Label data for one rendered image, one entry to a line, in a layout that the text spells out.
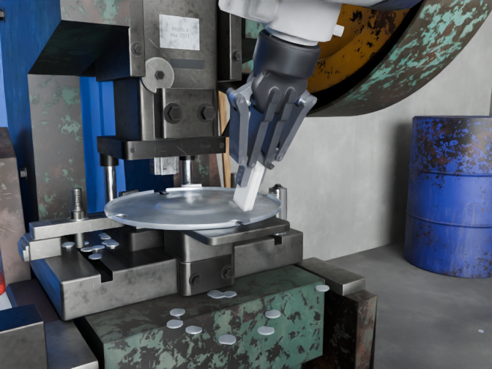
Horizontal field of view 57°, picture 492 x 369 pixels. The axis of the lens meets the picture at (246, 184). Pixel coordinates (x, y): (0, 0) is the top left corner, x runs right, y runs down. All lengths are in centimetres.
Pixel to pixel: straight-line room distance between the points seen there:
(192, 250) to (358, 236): 238
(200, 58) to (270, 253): 37
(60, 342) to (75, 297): 7
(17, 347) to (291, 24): 46
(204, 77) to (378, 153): 234
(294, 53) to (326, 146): 221
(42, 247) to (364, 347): 57
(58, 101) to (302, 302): 60
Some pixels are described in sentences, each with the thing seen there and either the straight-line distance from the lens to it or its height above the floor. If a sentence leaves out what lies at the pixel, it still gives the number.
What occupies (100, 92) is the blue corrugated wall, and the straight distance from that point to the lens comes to 198.
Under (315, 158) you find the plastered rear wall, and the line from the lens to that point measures 266.
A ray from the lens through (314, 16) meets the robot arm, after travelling 51.
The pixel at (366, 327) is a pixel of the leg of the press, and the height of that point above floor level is 57.
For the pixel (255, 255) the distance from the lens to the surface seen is 83.
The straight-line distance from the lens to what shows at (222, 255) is 75.
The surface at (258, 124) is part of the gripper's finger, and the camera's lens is 56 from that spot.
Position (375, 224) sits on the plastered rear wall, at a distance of 315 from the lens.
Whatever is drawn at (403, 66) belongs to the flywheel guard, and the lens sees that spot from 87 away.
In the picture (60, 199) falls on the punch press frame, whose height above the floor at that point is 76.
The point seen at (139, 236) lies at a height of 73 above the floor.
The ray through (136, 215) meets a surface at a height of 78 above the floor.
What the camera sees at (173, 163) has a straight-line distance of 85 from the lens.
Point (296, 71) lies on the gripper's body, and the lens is 52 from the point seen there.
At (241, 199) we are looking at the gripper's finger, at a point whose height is 82.
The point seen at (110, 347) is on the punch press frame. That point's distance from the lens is 65.
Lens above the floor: 95
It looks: 10 degrees down
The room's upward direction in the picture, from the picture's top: straight up
